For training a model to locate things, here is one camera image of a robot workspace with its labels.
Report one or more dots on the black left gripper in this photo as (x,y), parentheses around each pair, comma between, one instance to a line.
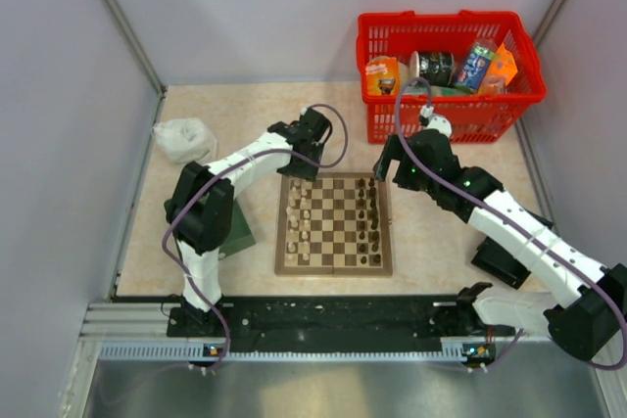
(309,172)

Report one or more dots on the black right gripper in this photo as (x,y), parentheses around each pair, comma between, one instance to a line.
(394,152)

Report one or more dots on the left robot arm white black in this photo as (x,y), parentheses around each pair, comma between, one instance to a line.
(229,176)

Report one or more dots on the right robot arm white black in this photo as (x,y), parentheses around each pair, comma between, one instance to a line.
(584,305)

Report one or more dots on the wooden chess board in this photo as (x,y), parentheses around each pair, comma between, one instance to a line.
(336,226)

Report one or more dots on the orange razor package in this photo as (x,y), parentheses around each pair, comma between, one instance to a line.
(382,76)

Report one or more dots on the black cup noodle container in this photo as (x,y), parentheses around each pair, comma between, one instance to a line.
(437,68)

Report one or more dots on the blue snack bag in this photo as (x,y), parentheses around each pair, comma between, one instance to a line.
(474,66)

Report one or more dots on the red plastic basket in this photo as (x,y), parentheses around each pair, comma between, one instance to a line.
(475,117)

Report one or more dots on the green plastic tray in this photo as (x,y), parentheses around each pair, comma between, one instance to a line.
(242,232)

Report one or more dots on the orange snack package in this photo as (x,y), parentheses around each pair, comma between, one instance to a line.
(500,73)

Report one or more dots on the black plastic tray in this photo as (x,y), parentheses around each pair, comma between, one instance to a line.
(496,261)

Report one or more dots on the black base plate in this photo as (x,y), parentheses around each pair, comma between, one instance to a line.
(332,324)

